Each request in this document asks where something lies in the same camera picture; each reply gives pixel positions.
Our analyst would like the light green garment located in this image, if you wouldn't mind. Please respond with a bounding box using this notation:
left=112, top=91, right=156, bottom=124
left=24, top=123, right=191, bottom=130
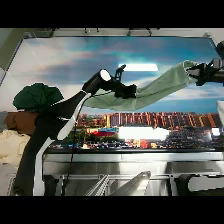
left=83, top=60, right=198, bottom=112

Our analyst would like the cream garment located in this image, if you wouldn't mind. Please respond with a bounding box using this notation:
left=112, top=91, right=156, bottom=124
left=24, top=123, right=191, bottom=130
left=0, top=129, right=32, bottom=168

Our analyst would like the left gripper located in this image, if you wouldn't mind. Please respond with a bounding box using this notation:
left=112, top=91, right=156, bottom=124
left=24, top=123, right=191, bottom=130
left=113, top=82, right=138, bottom=100

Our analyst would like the dark green garment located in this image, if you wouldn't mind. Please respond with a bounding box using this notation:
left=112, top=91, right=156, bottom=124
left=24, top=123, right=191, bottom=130
left=12, top=82, right=65, bottom=114

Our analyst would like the silver frame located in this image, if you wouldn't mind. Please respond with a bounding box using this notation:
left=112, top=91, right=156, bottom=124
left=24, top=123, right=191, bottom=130
left=7, top=151, right=224, bottom=197

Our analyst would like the white garment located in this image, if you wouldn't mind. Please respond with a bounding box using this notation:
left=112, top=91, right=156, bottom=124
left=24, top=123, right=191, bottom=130
left=216, top=99, right=224, bottom=125

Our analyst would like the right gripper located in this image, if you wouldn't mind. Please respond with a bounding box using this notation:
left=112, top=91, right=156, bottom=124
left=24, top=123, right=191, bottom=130
left=187, top=63, right=212, bottom=87

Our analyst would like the brown garment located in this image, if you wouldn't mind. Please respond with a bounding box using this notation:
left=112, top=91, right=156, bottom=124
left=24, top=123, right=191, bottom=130
left=5, top=110, right=40, bottom=136

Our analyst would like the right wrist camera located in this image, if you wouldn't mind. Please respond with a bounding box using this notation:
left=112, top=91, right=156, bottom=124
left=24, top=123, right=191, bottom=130
left=208, top=57, right=222, bottom=70

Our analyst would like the black cable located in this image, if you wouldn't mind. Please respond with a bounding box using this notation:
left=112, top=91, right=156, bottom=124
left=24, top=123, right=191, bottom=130
left=61, top=114, right=78, bottom=196

